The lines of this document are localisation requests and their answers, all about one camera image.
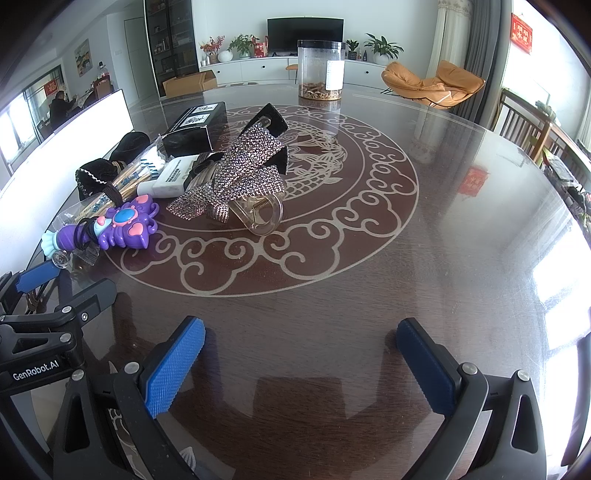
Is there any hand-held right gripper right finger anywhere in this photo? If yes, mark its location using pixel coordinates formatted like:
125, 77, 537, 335
396, 318, 548, 480

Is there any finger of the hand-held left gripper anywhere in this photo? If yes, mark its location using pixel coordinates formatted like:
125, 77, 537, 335
0, 263, 63, 315
46, 278, 117, 333

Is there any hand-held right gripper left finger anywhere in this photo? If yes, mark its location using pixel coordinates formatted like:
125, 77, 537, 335
48, 316, 206, 480

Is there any purple toy wand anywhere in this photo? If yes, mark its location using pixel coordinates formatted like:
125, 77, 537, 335
41, 194, 160, 252

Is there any bundle of chopsticks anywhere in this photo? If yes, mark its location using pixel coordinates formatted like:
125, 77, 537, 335
60, 138, 167, 232

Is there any rhinestone bow hair clip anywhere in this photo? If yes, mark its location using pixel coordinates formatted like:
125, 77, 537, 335
166, 104, 289, 237

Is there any black velvet pouch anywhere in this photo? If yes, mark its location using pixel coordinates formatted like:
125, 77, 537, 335
75, 131, 151, 199

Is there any white plastic bottle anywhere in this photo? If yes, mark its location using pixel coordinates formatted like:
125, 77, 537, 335
137, 154, 204, 197

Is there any white board panel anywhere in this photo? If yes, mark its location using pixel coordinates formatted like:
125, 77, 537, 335
0, 89, 136, 204

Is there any black box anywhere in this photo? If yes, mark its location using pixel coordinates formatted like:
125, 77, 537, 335
164, 102, 228, 158

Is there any cardboard box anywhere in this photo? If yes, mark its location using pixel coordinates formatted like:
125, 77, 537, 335
163, 70, 218, 97

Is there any wooden sideboard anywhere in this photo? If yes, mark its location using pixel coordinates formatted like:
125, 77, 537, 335
540, 115, 591, 195

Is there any dark display cabinet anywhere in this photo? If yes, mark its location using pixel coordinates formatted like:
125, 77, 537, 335
144, 0, 199, 97

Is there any wooden chair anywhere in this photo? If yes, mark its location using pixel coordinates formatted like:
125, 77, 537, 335
492, 88, 561, 158

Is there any red flower plant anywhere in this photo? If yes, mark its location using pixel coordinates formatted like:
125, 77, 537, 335
199, 37, 225, 64

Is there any white television cabinet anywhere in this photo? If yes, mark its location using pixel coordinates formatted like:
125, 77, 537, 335
198, 58, 398, 86

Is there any orange lounge chair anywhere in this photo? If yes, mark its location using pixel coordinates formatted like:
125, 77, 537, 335
381, 60, 485, 109

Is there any clear plastic jar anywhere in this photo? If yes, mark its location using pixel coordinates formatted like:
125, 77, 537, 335
297, 40, 346, 101

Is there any grey curtain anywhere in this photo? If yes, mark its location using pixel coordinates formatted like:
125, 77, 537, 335
462, 0, 502, 125

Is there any large leafy potted plant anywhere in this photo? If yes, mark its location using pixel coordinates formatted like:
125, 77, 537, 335
364, 33, 403, 65

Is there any white curtain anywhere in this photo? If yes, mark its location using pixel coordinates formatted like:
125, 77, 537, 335
427, 0, 472, 86

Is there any black television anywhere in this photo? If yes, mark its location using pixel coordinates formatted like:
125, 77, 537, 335
267, 17, 345, 54

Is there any wall painting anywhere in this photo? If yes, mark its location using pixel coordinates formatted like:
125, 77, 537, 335
74, 39, 90, 77

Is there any red wall hanging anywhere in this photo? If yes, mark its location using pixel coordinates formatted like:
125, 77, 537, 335
510, 13, 533, 55

